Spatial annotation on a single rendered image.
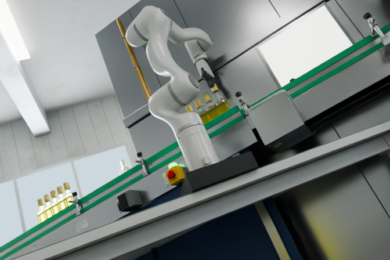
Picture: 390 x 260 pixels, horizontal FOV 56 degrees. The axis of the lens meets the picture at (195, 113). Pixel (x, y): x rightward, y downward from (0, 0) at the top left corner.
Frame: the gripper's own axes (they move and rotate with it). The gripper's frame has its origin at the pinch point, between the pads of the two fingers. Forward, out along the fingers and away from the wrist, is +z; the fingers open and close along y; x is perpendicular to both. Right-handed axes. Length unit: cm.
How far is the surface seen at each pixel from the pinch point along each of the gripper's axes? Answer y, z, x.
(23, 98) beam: -92, -161, -220
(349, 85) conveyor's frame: 5, 39, 56
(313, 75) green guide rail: 4, 26, 46
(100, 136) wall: -209, -136, -221
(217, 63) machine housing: -12.7, -16.9, 5.3
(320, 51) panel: -13, 10, 56
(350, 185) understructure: -16, 75, 34
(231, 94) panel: -12.0, 5.4, 4.6
